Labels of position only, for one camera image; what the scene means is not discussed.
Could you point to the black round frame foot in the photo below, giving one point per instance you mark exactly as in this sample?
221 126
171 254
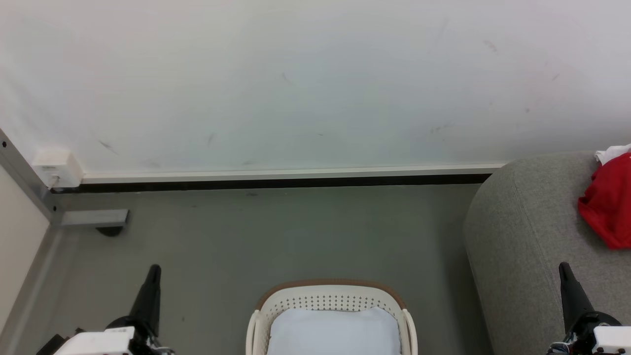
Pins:
109 230

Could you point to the black and white skirting board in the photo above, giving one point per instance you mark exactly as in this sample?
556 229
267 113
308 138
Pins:
296 180

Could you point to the red sports jersey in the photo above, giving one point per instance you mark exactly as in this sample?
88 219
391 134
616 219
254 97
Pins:
609 207

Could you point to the grey aluminium frame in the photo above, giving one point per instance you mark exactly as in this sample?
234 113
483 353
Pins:
93 217

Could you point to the grey fabric sofa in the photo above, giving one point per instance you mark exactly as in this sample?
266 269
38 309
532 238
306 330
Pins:
522 236

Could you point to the white wall socket box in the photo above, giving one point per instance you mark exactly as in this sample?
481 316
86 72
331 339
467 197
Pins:
56 165

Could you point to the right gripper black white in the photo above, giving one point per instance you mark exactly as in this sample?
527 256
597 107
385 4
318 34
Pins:
609 340

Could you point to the cream perforated laundry basket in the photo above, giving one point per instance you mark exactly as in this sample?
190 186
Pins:
330 298

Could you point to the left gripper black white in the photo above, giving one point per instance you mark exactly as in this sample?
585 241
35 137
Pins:
103 342

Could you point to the pale blue folded cloth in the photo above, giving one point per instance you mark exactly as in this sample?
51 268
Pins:
335 333

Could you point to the white garment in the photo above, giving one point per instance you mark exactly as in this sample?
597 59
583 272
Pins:
611 153

